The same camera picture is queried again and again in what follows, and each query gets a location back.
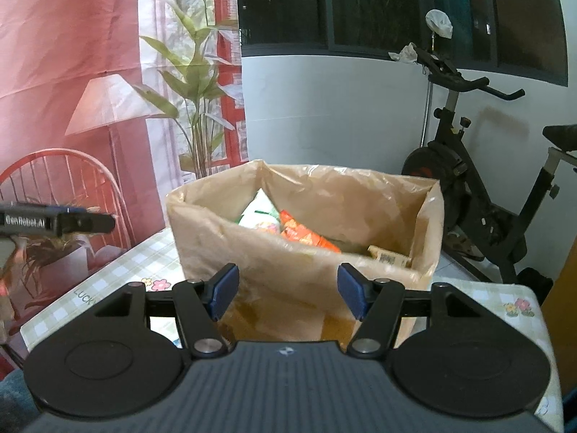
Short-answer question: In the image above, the plastic-lined cardboard box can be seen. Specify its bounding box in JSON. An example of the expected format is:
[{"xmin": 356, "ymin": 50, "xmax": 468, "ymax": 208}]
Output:
[{"xmin": 166, "ymin": 159, "xmax": 446, "ymax": 348}]

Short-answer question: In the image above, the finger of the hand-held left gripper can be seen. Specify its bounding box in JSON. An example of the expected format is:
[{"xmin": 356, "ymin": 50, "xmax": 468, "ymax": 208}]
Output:
[{"xmin": 0, "ymin": 202, "xmax": 116, "ymax": 238}]

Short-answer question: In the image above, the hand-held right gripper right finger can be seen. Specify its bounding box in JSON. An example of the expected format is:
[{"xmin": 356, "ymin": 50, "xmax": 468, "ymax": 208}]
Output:
[{"xmin": 337, "ymin": 262, "xmax": 488, "ymax": 358}]

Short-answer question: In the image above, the orange snack packet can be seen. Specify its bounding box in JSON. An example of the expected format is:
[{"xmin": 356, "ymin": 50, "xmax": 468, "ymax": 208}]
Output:
[{"xmin": 278, "ymin": 210, "xmax": 342, "ymax": 253}]

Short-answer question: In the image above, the dark window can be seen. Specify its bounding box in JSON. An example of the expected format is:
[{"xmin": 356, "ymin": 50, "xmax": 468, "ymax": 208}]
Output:
[{"xmin": 237, "ymin": 0, "xmax": 569, "ymax": 86}]

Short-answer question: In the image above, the beige snack packet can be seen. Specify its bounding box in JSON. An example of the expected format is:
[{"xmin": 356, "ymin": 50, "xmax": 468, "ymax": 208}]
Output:
[{"xmin": 367, "ymin": 244, "xmax": 412, "ymax": 270}]

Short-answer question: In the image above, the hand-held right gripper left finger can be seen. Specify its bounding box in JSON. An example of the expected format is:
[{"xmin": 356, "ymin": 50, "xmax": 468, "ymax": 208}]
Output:
[{"xmin": 92, "ymin": 262, "xmax": 239, "ymax": 358}]

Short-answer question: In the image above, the crumpled white tissue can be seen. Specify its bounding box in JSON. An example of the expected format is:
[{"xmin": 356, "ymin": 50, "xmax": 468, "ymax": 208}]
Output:
[{"xmin": 390, "ymin": 43, "xmax": 420, "ymax": 63}]

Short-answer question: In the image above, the printed backdrop cloth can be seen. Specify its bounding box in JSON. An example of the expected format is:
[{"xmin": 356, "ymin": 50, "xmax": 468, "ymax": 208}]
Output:
[{"xmin": 0, "ymin": 0, "xmax": 251, "ymax": 371}]

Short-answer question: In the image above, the black exercise bike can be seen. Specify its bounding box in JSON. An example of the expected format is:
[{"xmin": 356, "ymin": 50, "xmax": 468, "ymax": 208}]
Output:
[{"xmin": 401, "ymin": 47, "xmax": 577, "ymax": 287}]

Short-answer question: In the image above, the brown wooden panel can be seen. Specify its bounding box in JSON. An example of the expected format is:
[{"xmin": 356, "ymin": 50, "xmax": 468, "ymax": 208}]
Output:
[{"xmin": 540, "ymin": 239, "xmax": 577, "ymax": 398}]

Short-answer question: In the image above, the green and white snack packet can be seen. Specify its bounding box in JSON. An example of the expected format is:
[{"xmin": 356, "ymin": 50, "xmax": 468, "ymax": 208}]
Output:
[{"xmin": 237, "ymin": 189, "xmax": 282, "ymax": 234}]

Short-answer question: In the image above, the checked tablecloth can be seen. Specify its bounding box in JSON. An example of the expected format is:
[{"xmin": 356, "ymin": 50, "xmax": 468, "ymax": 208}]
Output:
[{"xmin": 20, "ymin": 228, "xmax": 564, "ymax": 433}]

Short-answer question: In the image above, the white plastic bag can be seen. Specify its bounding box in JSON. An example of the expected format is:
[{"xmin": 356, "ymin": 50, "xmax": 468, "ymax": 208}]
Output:
[{"xmin": 426, "ymin": 9, "xmax": 454, "ymax": 39}]

